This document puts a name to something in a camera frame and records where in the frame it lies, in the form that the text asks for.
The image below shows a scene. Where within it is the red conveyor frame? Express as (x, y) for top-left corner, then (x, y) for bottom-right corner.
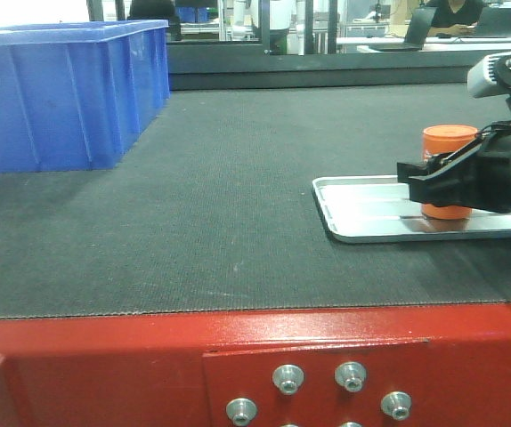
(0, 302), (511, 426)

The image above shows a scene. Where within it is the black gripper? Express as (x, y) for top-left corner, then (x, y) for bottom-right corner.
(396, 120), (511, 213)

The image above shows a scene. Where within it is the black frame rail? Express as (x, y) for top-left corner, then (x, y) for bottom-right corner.
(167, 43), (509, 90)

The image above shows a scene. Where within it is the white desk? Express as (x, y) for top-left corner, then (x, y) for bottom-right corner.
(337, 37), (511, 53)

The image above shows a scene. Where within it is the black laptop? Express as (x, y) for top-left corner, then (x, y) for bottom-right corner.
(368, 7), (436, 52)
(469, 7), (511, 38)

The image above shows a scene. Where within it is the blue crate on conveyor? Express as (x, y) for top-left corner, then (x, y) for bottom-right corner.
(0, 20), (170, 173)

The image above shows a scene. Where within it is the person in black shirt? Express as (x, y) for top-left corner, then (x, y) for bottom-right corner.
(426, 0), (487, 36)

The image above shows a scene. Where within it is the silver metal tray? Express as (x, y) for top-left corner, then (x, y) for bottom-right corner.
(312, 175), (511, 244)

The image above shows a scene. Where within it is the dark grey conveyor belt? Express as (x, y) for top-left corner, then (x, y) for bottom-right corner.
(0, 84), (511, 318)

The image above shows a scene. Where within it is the silver bolt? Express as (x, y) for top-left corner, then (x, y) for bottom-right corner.
(335, 361), (367, 393)
(272, 364), (304, 396)
(380, 391), (412, 421)
(225, 398), (258, 427)

